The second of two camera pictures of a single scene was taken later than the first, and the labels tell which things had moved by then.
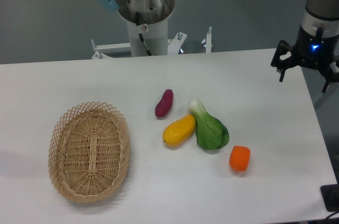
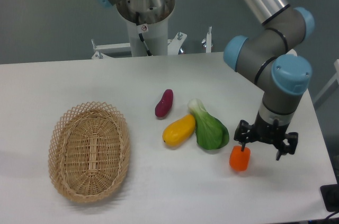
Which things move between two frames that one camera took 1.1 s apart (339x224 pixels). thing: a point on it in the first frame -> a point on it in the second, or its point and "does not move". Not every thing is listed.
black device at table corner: (330, 195) does not move
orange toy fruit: (239, 158) does not move
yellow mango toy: (179, 131) does not move
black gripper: (315, 52) -> (272, 134)
